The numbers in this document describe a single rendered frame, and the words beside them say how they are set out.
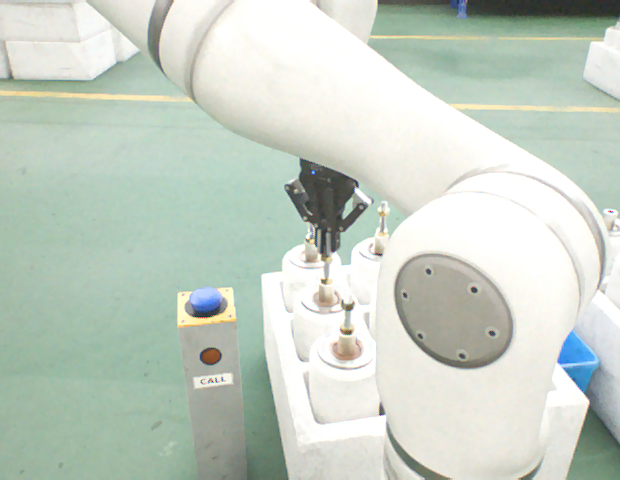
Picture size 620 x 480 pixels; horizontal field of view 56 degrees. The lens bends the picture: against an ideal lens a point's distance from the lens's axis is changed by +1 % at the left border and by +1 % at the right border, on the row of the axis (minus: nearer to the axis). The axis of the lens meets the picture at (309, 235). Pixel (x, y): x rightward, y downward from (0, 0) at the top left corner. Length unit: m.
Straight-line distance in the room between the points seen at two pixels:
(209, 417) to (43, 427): 0.37
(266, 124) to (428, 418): 0.18
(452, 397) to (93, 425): 0.84
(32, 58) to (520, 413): 3.14
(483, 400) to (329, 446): 0.48
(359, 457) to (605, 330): 0.48
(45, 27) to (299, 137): 2.94
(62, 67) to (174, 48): 2.90
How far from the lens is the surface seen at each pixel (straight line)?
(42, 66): 3.30
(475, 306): 0.26
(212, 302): 0.72
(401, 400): 0.33
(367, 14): 0.68
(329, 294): 0.84
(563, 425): 0.89
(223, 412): 0.82
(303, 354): 0.88
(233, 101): 0.34
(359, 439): 0.77
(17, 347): 1.29
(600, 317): 1.07
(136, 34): 0.39
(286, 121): 0.34
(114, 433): 1.05
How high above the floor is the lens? 0.74
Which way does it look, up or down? 29 degrees down
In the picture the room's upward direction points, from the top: straight up
